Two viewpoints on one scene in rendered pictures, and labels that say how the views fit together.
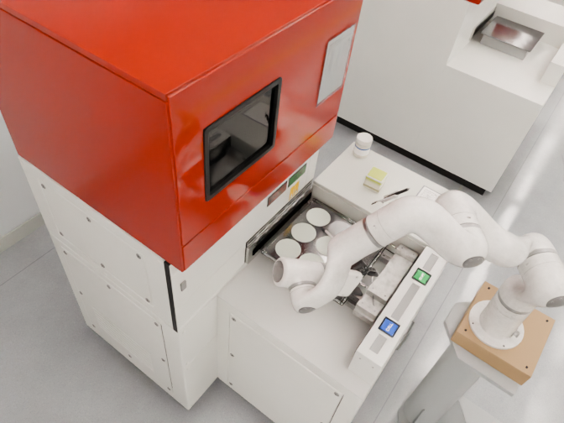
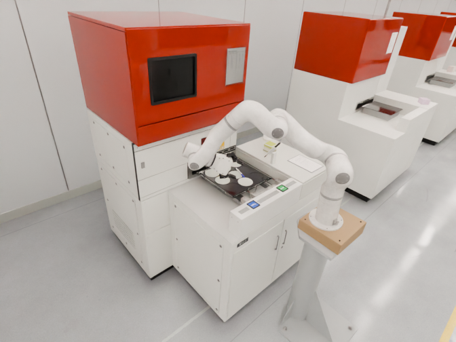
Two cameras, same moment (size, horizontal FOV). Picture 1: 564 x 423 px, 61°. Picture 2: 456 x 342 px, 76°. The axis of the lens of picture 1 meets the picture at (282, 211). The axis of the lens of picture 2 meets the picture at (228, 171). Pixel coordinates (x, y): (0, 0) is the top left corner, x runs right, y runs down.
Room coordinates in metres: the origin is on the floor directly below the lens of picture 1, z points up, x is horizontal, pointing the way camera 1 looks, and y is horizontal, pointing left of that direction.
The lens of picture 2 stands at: (-0.47, -0.62, 1.99)
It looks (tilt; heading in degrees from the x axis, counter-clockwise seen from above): 32 degrees down; 16
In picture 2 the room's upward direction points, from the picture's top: 4 degrees clockwise
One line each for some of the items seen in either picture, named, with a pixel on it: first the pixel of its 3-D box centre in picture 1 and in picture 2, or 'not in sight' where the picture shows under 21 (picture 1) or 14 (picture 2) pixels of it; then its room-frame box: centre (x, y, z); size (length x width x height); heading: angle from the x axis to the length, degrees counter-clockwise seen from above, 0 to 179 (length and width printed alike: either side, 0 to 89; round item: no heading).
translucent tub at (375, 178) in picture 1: (375, 180); (269, 147); (1.50, -0.37, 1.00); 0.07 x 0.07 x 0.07; 64
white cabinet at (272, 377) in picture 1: (336, 311); (246, 230); (1.21, -0.32, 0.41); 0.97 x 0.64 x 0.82; 150
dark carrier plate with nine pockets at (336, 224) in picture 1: (326, 246); (234, 174); (1.19, -0.19, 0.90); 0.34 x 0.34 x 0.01; 60
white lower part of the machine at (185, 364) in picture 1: (190, 273); (168, 201); (1.30, 0.39, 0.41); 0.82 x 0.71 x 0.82; 150
